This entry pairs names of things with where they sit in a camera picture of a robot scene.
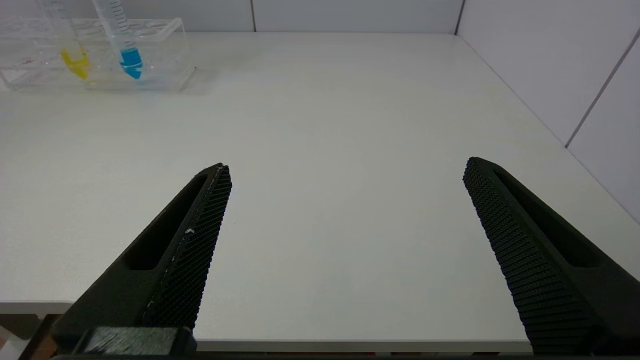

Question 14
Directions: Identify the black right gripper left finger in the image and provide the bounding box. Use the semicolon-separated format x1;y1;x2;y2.
50;162;233;342

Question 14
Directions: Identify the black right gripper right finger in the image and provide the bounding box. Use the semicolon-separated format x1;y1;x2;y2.
462;156;640;355

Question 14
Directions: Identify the clear acrylic test tube rack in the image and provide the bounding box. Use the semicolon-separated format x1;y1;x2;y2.
0;16;197;93

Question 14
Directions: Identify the test tube with blue pigment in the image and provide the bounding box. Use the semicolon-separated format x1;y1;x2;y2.
92;0;145;81

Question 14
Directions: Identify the test tube with yellow pigment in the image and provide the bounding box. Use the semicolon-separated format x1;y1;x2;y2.
36;0;92;81

